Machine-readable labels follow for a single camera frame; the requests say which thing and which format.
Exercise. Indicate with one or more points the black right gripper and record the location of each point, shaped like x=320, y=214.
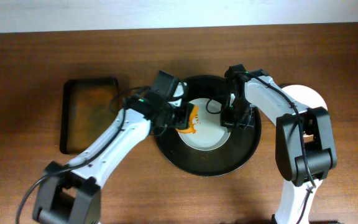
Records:
x=233, y=121

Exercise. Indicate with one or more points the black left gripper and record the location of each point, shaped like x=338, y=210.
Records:
x=181, y=116

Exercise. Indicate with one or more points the orange and green sponge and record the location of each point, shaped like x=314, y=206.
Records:
x=190, y=127

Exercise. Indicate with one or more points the grey-white plate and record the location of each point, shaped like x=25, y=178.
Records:
x=209, y=134

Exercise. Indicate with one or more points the cream-white plate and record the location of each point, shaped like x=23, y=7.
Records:
x=305, y=95

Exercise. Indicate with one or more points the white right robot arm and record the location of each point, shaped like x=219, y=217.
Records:
x=304, y=144

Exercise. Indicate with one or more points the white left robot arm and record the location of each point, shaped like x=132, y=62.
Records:
x=71, y=193

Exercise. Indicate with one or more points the round black serving tray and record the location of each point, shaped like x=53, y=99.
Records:
x=235, y=152

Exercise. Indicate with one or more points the black rectangular water tray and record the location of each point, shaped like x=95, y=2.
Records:
x=87, y=111

